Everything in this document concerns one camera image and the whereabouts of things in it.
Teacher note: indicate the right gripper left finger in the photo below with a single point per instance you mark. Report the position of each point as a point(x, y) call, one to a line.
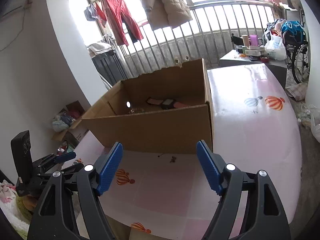
point(54, 217)

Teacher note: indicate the pink strap digital watch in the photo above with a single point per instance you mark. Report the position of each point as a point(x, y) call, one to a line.
point(165, 104)

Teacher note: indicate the beige puffer jacket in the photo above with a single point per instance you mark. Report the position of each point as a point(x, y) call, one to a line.
point(166, 13)

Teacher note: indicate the metal balcony railing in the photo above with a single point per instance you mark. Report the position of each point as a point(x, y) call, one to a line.
point(207, 35)

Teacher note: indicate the small gold butterfly charm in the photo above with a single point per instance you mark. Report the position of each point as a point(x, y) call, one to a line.
point(173, 159)

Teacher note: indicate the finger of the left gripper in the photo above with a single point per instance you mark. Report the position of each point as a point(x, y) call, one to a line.
point(66, 171)
point(51, 160)

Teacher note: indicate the large brown cardboard box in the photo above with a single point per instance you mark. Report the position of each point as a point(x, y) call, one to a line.
point(122, 114)

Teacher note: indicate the dark side table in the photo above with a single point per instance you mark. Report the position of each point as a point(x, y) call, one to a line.
point(278, 68)

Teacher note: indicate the red hanging garment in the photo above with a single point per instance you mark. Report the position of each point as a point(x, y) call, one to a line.
point(116, 13)

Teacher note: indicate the open cardboard box with clothes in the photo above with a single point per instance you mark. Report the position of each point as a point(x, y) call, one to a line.
point(67, 123)

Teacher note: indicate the black camera unit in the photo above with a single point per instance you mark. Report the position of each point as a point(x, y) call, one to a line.
point(20, 147)

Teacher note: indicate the white plastic bag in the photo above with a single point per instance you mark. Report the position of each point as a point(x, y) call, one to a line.
point(274, 46)
point(315, 127)

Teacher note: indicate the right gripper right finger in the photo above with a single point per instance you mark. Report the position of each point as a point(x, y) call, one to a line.
point(264, 216)

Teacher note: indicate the left hand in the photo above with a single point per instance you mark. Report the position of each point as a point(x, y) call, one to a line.
point(29, 202)

